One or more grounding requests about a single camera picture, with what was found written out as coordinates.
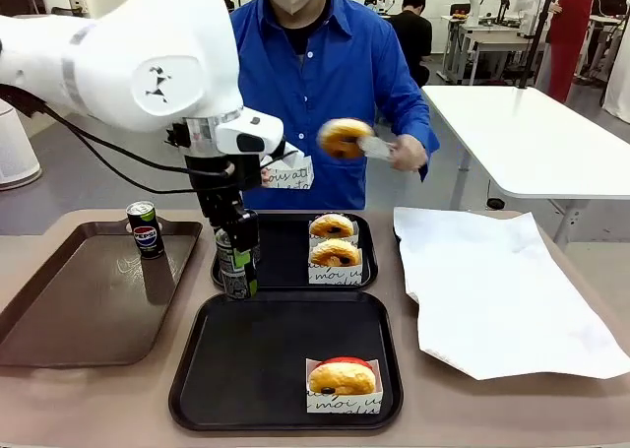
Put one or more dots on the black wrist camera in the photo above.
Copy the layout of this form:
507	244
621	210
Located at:
179	135

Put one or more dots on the person in blue shirt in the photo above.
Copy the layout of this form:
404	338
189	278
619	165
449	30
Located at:
334	74

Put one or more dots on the person's right hand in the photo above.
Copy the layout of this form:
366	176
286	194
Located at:
266	177

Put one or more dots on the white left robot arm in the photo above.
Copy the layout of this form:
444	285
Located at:
123	49

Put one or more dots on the metal serving tongs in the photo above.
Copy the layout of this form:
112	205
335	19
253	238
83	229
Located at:
376	147

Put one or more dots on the person's left forearm blue sleeve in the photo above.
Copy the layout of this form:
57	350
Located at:
425	130

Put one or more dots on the white cylindrical appliance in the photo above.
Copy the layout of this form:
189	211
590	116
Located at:
15	147

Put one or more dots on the chocolate sprinkled donut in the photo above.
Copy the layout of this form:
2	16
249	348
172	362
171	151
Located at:
344	140

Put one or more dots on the black floor object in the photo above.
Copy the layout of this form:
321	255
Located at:
494	203

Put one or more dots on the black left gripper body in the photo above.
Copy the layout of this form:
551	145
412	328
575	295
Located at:
216	177

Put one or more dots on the red-frosted donut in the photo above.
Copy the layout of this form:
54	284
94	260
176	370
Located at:
344	404

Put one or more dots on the brown plastic tray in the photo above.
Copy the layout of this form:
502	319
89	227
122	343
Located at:
74	320

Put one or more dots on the seated person in black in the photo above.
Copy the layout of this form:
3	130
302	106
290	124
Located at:
416	29

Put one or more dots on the purple glazed donut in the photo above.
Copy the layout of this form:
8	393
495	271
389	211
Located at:
327	224

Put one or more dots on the large black tray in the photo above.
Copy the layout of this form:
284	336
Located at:
246	359

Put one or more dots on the person's left hand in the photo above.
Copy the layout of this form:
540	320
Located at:
408	153

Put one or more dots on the white paper sheet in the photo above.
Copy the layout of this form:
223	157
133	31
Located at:
492	295

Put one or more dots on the glazed donut in paper sleeve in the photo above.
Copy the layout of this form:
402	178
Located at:
334	275

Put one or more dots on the white table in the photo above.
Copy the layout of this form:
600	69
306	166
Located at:
531	138

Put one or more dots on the black green soda can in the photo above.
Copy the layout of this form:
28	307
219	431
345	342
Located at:
231	280

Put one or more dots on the white cloth cover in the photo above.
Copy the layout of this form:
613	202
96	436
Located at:
617	74

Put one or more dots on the black pepsi can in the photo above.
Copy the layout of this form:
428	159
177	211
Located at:
145	236

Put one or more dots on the small black tray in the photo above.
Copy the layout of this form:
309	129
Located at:
285	251

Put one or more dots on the yellow glazed donut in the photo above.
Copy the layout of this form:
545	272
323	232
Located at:
334	252

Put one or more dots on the black stand pole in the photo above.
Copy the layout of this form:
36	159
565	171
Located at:
536	34

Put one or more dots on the person in red clothes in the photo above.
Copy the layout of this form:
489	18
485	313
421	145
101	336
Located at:
566	34

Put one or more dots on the grey background table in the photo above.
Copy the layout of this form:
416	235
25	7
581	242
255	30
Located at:
492	39

